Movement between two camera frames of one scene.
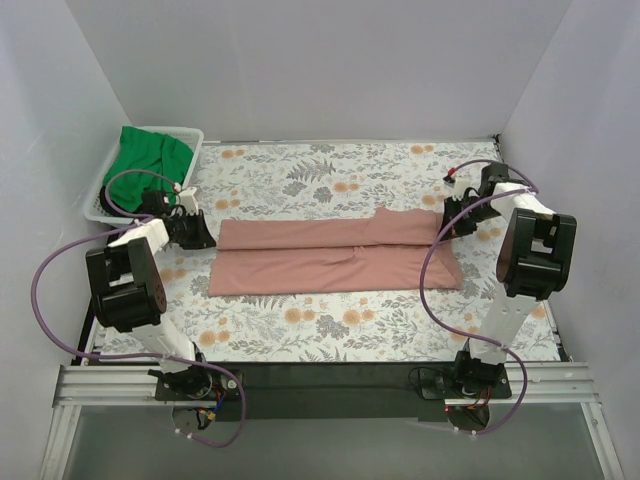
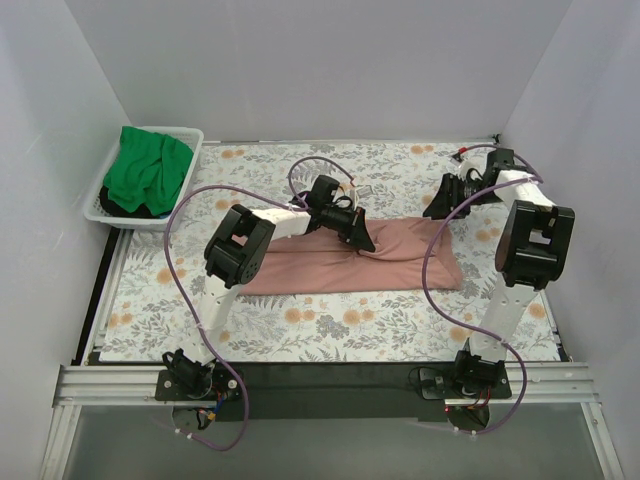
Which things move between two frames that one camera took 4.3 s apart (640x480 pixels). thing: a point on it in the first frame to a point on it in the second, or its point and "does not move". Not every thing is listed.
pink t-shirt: (387, 252) does not move
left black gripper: (189, 228) to (356, 226)
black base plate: (332, 392) does not move
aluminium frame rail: (80, 385) does not move
